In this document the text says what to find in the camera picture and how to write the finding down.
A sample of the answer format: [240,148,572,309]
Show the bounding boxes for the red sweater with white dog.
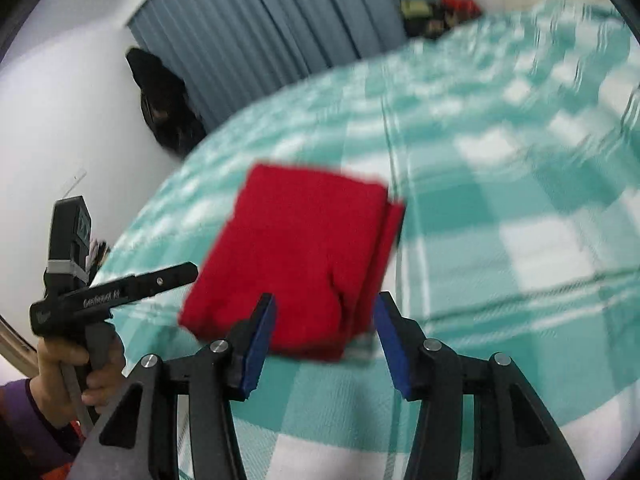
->
[179,164,406,361]

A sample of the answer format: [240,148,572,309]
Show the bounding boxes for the purple sleeve forearm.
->
[1,379,54,477]

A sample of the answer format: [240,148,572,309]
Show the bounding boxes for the clothes pile on left box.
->
[88,240,111,272]

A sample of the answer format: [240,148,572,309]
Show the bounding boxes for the clothes pile by curtain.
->
[400,0,483,40]

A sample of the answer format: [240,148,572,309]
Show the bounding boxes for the left hand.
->
[29,336,126,429]

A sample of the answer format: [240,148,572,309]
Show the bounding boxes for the orange fuzzy trousers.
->
[37,422,85,479]

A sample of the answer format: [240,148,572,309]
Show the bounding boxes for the blue grey curtain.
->
[128,0,407,130]

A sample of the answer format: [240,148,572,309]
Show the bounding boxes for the white wall switch plate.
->
[60,168,87,198]

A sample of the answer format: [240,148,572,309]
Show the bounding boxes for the black clothes hanging on wall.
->
[126,47,207,158]

